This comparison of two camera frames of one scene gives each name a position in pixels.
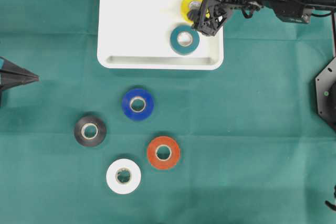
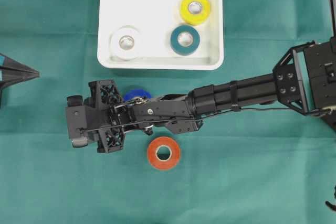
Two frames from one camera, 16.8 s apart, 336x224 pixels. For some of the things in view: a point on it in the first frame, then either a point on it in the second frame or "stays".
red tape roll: [169, 142] stays
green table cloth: [243, 144] stays
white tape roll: [119, 187] to [126, 43]
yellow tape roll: [185, 4] stays
